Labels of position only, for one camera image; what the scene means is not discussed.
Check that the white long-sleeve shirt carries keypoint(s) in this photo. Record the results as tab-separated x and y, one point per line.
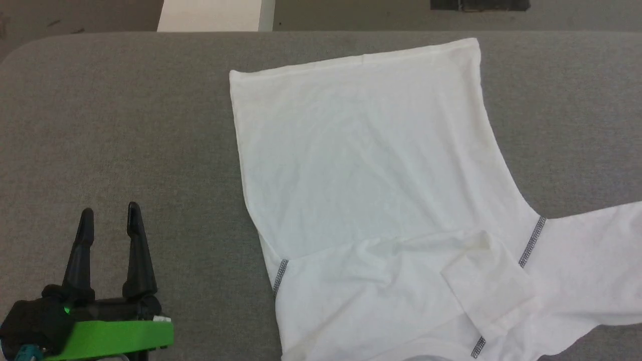
376	175

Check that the white rectangular box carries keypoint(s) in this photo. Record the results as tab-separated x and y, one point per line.
210	15

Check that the black metal partition foot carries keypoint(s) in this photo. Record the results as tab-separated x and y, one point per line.
476	4

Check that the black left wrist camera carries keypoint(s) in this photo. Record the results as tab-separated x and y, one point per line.
30	321

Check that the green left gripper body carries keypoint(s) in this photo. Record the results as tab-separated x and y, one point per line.
120	336

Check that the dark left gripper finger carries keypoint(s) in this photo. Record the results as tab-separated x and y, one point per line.
139	271
80	271

